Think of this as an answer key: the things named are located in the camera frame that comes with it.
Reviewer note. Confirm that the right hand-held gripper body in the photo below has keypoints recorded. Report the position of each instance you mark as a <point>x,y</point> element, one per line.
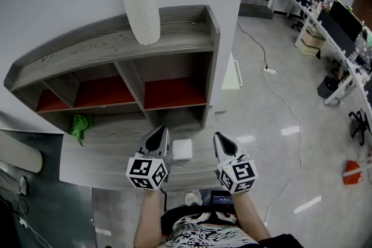
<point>239,175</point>

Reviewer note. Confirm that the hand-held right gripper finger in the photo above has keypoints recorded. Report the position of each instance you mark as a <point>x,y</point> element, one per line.
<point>218,152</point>
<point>234,148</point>

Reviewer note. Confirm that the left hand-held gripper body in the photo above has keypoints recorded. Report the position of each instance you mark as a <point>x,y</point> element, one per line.
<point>145,172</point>

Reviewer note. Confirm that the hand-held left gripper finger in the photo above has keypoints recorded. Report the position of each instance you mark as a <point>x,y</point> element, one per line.
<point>165,145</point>
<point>145,145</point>

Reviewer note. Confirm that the white tissues pack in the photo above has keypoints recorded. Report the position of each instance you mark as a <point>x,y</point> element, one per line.
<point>183,149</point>

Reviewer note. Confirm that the grey wooden shelf desk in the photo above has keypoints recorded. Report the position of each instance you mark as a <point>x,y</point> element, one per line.
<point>116,43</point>

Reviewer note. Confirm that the person's left forearm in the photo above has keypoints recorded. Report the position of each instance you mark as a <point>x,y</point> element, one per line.
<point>148,217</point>

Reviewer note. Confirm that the person's right forearm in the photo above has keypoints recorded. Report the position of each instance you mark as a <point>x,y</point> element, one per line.
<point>250,217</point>

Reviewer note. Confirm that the grey wood-grain table top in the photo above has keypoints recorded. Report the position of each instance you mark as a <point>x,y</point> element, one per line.
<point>101,162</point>

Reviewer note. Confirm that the black screen device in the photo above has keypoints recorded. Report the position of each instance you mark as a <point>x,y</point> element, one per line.
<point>222,199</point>

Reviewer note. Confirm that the person's white shoe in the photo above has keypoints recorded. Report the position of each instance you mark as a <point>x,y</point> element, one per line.
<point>192,198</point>

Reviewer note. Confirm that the green cloth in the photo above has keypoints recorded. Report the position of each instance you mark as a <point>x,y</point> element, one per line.
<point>81,125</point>

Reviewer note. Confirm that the person's patterned shirt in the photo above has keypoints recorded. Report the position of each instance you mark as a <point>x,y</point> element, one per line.
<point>203,235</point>

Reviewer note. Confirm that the white low cabinet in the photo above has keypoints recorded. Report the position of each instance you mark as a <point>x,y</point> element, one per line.
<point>231,75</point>

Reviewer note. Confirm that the white power strip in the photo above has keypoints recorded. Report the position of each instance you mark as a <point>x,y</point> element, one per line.
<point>270,69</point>

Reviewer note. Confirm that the black waste bin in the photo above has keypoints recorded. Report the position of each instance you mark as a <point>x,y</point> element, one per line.
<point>327,87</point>

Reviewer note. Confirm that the orange bag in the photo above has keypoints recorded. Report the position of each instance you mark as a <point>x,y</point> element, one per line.
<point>352,175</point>

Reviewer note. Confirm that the white cylindrical bin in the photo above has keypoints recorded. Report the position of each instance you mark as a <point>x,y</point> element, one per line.
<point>20,154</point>

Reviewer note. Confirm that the black office chair base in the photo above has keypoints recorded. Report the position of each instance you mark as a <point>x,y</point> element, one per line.
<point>360,125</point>

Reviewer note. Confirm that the stacked cardboard boxes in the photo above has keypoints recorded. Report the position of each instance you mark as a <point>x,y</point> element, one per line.
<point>312,43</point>

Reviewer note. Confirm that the dark ramp mat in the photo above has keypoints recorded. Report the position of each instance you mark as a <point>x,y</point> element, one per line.
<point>255,11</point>

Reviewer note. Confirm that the large black computer monitor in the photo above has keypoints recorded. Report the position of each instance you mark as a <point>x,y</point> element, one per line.
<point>346,18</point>

